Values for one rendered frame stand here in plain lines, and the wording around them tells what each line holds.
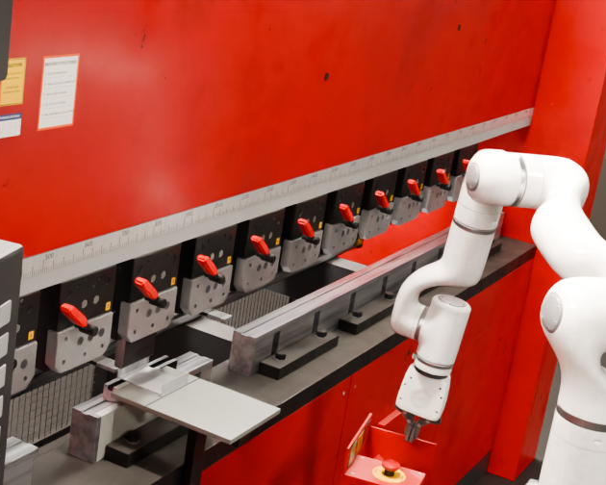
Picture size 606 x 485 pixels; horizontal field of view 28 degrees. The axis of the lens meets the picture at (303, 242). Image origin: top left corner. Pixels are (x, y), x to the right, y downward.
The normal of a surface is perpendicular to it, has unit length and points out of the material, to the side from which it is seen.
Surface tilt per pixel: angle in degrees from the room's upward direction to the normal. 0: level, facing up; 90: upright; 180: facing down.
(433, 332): 88
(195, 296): 90
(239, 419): 0
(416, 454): 90
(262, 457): 90
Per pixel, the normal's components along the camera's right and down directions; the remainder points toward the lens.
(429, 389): -0.28, 0.21
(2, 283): 0.96, 0.22
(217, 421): 0.15, -0.95
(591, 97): -0.47, 0.19
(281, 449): 0.87, 0.26
